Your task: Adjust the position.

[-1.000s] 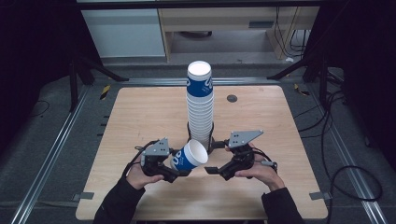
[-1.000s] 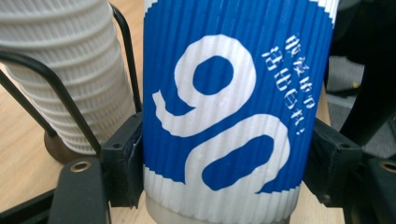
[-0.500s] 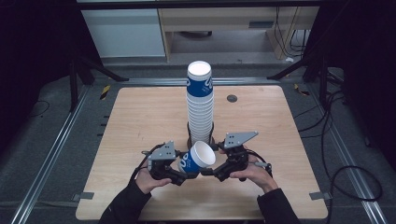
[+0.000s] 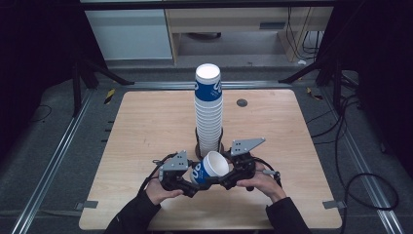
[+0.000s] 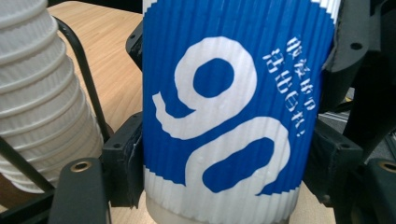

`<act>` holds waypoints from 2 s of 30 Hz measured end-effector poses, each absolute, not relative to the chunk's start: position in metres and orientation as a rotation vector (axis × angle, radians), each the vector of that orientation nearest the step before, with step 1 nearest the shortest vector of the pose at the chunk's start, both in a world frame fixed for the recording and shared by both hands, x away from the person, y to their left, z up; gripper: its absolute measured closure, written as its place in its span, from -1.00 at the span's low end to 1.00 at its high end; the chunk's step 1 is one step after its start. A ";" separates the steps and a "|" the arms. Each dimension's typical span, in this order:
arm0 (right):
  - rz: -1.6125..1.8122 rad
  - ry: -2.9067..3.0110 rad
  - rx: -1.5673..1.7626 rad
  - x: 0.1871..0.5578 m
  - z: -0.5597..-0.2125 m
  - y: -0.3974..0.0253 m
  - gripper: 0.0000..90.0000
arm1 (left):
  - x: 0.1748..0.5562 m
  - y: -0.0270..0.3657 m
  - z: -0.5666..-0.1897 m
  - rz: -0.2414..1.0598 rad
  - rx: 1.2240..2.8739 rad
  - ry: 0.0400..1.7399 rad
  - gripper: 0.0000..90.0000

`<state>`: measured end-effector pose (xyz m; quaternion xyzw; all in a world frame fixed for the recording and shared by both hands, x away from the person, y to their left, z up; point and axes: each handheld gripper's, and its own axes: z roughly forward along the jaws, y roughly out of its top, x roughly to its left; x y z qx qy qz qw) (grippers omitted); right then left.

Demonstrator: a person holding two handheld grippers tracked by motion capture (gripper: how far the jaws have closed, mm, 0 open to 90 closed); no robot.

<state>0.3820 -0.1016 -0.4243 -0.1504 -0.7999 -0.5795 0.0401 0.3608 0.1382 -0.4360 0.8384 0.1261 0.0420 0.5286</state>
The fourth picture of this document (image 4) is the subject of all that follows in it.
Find dark curtain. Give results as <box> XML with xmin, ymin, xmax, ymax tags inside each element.
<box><xmin>319</xmin><ymin>0</ymin><xmax>413</xmax><ymax>178</ymax></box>
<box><xmin>0</xmin><ymin>0</ymin><xmax>86</xmax><ymax>157</ymax></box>

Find right hand-held gripper cable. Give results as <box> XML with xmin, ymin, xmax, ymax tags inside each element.
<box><xmin>252</xmin><ymin>156</ymin><xmax>282</xmax><ymax>189</ymax></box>

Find person's right hand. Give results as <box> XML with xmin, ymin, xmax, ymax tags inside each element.
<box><xmin>236</xmin><ymin>161</ymin><xmax>287</xmax><ymax>204</ymax></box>

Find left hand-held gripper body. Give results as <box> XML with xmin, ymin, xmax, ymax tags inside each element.
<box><xmin>157</xmin><ymin>149</ymin><xmax>190</xmax><ymax>192</ymax></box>

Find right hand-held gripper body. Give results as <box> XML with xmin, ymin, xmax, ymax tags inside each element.
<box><xmin>229</xmin><ymin>136</ymin><xmax>267</xmax><ymax>182</ymax></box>

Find white cabinet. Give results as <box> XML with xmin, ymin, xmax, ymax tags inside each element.
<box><xmin>84</xmin><ymin>8</ymin><xmax>173</xmax><ymax>61</ymax></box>

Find thin black floor cable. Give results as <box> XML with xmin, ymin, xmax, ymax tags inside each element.
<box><xmin>29</xmin><ymin>103</ymin><xmax>54</xmax><ymax>124</ymax></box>

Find blue and white printed cup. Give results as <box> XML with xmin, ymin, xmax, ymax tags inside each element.
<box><xmin>189</xmin><ymin>150</ymin><xmax>231</xmax><ymax>187</ymax></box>

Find left hand-held gripper cable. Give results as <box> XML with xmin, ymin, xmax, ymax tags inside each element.
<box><xmin>138</xmin><ymin>151</ymin><xmax>179</xmax><ymax>193</ymax></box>

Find yellow and black tape strip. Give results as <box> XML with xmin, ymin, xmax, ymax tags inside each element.
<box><xmin>305</xmin><ymin>86</ymin><xmax>324</xmax><ymax>101</ymax></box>
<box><xmin>103</xmin><ymin>88</ymin><xmax>117</xmax><ymax>105</ymax></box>

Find black metal stand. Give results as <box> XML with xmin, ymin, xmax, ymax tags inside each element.
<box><xmin>278</xmin><ymin>54</ymin><xmax>346</xmax><ymax>112</ymax></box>
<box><xmin>71</xmin><ymin>58</ymin><xmax>136</xmax><ymax>118</ymax></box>

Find black cables behind desk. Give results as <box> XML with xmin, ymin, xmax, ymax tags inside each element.
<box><xmin>286</xmin><ymin>6</ymin><xmax>323</xmax><ymax>61</ymax></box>

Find stack of white paper cups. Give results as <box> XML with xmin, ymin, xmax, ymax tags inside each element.
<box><xmin>194</xmin><ymin>62</ymin><xmax>225</xmax><ymax>159</ymax></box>

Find person's left hand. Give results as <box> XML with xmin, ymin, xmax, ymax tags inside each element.
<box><xmin>144</xmin><ymin>176</ymin><xmax>185</xmax><ymax>207</ymax></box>

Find light wooden desk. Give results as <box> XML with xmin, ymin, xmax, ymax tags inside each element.
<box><xmin>164</xmin><ymin>6</ymin><xmax>335</xmax><ymax>64</ymax></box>

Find looped black floor cable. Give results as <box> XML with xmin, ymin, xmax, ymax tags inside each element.
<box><xmin>342</xmin><ymin>173</ymin><xmax>400</xmax><ymax>234</ymax></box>

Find aluminium floor rail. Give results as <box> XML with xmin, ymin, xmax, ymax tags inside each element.
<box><xmin>319</xmin><ymin>87</ymin><xmax>405</xmax><ymax>234</ymax></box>
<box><xmin>10</xmin><ymin>89</ymin><xmax>95</xmax><ymax>234</ymax></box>

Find grey metal bracket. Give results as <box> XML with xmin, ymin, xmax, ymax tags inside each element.
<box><xmin>321</xmin><ymin>200</ymin><xmax>347</xmax><ymax>211</ymax></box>

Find hand-held gripper cable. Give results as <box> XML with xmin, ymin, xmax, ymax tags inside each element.
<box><xmin>138</xmin><ymin>151</ymin><xmax>179</xmax><ymax>193</ymax></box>
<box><xmin>252</xmin><ymin>156</ymin><xmax>282</xmax><ymax>189</ymax></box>

